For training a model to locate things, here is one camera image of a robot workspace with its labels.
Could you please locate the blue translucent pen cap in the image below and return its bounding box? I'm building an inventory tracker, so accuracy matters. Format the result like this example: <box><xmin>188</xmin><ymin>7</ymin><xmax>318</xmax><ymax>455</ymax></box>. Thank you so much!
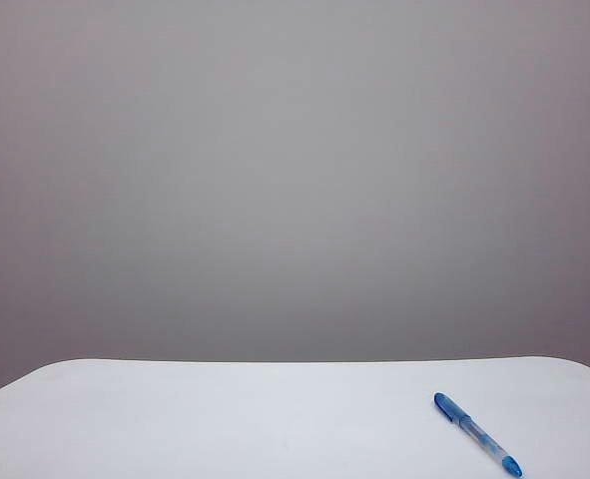
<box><xmin>432</xmin><ymin>391</ymin><xmax>464</xmax><ymax>426</ymax></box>

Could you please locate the blue clear-barrel gel pen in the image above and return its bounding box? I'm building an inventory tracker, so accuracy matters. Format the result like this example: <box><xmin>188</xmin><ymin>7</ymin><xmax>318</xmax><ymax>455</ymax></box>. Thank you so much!
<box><xmin>455</xmin><ymin>414</ymin><xmax>524</xmax><ymax>478</ymax></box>

